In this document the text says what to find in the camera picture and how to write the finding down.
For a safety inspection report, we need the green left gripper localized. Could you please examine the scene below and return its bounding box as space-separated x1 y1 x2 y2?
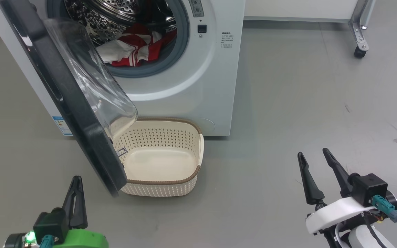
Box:
52 176 109 248

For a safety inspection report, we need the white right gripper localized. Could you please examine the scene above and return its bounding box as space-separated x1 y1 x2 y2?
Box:
297 148 378 236

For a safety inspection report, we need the round dark glass washer door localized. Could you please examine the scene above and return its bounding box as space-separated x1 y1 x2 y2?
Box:
0 0 138 197

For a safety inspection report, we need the red white garment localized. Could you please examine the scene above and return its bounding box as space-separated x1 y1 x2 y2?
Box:
97 24 178 68

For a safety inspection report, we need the cream perforated laundry basket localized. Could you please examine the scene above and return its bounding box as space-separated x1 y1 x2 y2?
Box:
111 117 205 197

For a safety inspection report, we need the white washing machine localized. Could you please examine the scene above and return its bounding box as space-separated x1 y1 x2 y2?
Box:
0 0 246 137

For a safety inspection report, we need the blue white energy label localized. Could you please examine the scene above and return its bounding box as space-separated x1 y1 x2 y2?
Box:
52 116 73 136

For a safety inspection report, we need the white board panel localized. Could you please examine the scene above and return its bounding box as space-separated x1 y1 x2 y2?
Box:
244 0 357 23

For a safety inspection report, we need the black cable with teal plug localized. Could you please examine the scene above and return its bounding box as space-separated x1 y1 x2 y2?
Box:
372 195 397 235
39 235 55 248

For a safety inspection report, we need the metal frame leg with caster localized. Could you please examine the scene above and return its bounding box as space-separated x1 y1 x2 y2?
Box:
348 0 378 59

